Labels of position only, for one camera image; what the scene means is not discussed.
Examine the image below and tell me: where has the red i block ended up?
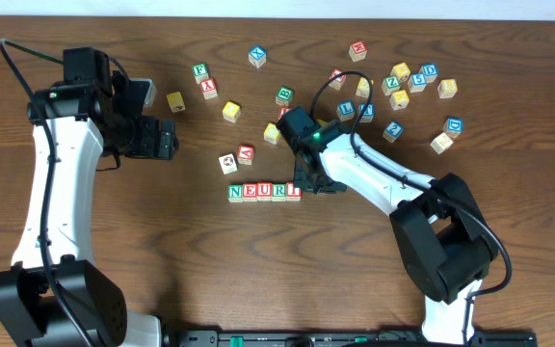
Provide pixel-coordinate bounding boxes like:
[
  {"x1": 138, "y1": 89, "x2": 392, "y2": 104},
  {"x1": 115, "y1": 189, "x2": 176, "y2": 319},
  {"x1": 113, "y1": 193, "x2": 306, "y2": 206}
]
[
  {"x1": 286, "y1": 182, "x2": 302, "y2": 201},
  {"x1": 329, "y1": 68, "x2": 346, "y2": 91}
]

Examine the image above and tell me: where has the green R block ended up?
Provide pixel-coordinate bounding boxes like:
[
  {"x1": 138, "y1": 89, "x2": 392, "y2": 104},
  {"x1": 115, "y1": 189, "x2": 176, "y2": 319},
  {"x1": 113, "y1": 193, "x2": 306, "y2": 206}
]
[{"x1": 271, "y1": 183, "x2": 286, "y2": 201}]

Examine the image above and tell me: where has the red U block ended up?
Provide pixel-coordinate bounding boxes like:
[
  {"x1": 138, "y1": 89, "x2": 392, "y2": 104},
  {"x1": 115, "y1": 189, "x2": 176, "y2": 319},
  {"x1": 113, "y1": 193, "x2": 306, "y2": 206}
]
[{"x1": 256, "y1": 182, "x2": 273, "y2": 201}]

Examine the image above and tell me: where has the red E block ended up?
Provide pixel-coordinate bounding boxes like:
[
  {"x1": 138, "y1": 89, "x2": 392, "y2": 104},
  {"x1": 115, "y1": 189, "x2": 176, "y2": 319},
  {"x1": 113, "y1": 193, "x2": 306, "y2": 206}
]
[{"x1": 243, "y1": 183, "x2": 257, "y2": 201}]

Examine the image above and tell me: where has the green N block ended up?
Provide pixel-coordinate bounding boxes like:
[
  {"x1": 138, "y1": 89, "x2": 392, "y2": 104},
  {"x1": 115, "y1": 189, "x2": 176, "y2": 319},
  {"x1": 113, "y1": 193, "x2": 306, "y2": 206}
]
[{"x1": 227, "y1": 184, "x2": 243, "y2": 202}]

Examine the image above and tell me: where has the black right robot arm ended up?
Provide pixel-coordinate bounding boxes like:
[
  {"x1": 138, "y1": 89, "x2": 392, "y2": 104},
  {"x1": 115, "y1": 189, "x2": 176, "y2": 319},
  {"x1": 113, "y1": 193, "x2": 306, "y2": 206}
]
[{"x1": 278, "y1": 117, "x2": 508, "y2": 345}]

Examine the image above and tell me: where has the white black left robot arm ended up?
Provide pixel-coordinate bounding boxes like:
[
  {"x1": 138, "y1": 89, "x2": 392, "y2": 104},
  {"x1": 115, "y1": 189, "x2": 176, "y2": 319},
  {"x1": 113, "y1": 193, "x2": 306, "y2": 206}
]
[{"x1": 0, "y1": 78, "x2": 177, "y2": 346}]

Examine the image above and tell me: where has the red V block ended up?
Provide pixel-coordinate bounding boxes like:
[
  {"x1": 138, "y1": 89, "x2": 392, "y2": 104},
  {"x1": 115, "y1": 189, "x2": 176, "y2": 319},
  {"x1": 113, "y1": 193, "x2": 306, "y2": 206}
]
[{"x1": 237, "y1": 145, "x2": 254, "y2": 165}]

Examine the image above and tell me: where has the red U block spare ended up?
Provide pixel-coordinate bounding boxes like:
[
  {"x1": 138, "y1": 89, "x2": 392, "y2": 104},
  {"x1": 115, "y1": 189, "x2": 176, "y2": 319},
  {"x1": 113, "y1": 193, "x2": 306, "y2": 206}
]
[{"x1": 278, "y1": 106, "x2": 291, "y2": 120}]

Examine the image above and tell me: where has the blue L block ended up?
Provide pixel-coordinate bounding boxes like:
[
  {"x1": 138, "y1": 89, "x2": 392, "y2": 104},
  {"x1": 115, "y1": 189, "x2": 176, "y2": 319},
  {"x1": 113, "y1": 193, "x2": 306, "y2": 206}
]
[{"x1": 336, "y1": 100, "x2": 356, "y2": 121}]

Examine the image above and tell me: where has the white picture block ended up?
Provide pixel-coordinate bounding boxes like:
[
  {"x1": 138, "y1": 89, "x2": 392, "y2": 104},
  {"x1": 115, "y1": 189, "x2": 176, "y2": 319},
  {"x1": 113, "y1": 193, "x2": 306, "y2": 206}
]
[{"x1": 219, "y1": 153, "x2": 238, "y2": 174}]

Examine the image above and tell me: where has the green B block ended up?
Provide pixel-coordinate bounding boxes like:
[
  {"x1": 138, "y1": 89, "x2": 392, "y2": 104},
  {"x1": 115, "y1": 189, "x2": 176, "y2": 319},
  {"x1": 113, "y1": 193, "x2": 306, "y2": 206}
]
[{"x1": 276, "y1": 86, "x2": 294, "y2": 107}]

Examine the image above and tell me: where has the blue T block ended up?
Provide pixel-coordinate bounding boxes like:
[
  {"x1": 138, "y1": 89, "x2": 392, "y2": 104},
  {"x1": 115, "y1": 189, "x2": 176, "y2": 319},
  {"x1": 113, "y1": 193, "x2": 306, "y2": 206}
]
[{"x1": 358, "y1": 103, "x2": 375, "y2": 122}]

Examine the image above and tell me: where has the red Y block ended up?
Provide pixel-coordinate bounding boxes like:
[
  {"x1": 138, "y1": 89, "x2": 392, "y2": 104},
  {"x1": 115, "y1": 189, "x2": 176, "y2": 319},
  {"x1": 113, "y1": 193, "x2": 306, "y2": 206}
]
[{"x1": 199, "y1": 78, "x2": 218, "y2": 99}]

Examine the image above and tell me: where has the green F block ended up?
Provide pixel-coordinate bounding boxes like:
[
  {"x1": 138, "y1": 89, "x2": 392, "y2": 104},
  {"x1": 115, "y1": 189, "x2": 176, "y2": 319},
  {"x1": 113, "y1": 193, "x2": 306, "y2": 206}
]
[{"x1": 192, "y1": 63, "x2": 209, "y2": 84}]

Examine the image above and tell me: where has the blue 2 block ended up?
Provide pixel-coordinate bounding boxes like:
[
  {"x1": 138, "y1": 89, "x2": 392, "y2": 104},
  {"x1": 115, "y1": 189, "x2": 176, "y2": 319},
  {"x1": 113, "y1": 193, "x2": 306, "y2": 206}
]
[{"x1": 383, "y1": 120, "x2": 404, "y2": 143}]

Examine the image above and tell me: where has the yellow block below Z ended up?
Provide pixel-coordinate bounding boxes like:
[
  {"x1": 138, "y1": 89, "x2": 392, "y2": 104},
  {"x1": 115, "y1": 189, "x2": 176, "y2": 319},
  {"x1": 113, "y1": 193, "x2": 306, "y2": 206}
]
[{"x1": 389, "y1": 90, "x2": 410, "y2": 111}]

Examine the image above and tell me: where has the green Z block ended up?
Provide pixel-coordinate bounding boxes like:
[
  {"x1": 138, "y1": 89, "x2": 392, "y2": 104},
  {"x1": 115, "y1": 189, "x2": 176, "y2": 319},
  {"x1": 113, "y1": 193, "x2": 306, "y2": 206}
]
[{"x1": 382, "y1": 76, "x2": 401, "y2": 95}]

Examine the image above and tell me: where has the blue X block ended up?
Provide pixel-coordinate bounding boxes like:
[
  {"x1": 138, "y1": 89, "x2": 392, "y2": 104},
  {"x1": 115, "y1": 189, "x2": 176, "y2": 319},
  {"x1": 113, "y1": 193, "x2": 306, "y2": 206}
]
[{"x1": 248, "y1": 46, "x2": 267, "y2": 68}]

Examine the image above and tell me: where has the red block top right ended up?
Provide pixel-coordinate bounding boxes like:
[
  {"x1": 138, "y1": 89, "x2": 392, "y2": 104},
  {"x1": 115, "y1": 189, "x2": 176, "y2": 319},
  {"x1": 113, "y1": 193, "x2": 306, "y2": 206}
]
[{"x1": 349, "y1": 40, "x2": 368, "y2": 62}]

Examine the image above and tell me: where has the plain white block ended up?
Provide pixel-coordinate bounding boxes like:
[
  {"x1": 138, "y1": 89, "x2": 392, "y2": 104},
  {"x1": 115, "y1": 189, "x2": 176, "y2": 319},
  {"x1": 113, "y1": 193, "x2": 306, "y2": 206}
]
[{"x1": 430, "y1": 132, "x2": 454, "y2": 154}]

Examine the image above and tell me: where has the blue 5 block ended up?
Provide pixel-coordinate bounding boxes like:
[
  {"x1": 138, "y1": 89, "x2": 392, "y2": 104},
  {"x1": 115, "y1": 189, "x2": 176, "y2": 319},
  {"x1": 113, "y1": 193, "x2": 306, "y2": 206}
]
[{"x1": 408, "y1": 73, "x2": 427, "y2": 93}]

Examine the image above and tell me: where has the blue D block right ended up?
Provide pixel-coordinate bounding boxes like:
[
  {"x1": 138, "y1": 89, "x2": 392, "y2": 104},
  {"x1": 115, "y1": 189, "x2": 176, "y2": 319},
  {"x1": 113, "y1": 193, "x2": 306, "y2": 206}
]
[{"x1": 443, "y1": 118, "x2": 463, "y2": 139}]

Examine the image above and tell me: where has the blue d block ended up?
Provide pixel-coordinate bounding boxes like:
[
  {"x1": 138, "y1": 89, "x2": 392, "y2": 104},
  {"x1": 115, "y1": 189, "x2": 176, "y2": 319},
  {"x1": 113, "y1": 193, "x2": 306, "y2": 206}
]
[
  {"x1": 443, "y1": 118, "x2": 463, "y2": 139},
  {"x1": 419, "y1": 64, "x2": 438, "y2": 84}
]

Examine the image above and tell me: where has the blue D block upper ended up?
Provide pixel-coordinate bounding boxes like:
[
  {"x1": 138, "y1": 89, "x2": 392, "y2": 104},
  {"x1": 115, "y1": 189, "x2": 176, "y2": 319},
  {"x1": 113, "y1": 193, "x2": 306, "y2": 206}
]
[{"x1": 419, "y1": 64, "x2": 438, "y2": 84}]

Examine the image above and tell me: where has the yellow 8 block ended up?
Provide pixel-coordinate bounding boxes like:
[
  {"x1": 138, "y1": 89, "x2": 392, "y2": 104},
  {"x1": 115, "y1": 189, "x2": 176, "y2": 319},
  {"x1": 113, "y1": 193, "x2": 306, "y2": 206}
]
[{"x1": 437, "y1": 79, "x2": 459, "y2": 99}]

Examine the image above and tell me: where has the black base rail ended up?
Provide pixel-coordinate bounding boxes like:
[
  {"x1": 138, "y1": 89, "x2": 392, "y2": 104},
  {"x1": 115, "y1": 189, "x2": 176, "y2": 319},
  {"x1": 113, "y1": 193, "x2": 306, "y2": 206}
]
[{"x1": 163, "y1": 330, "x2": 539, "y2": 347}]

